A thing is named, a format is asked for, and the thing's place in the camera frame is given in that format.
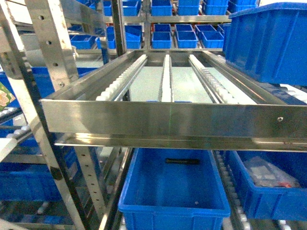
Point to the white roller track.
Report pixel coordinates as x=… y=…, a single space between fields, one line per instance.
x=118 y=88

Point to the blue bin with black label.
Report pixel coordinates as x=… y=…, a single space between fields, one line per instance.
x=173 y=189

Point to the large blue plastic crate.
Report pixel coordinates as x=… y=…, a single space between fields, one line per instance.
x=269 y=43

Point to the blue bin with packaged items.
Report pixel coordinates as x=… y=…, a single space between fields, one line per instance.
x=270 y=185

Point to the steel rack front rail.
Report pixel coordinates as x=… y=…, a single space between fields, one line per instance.
x=178 y=125

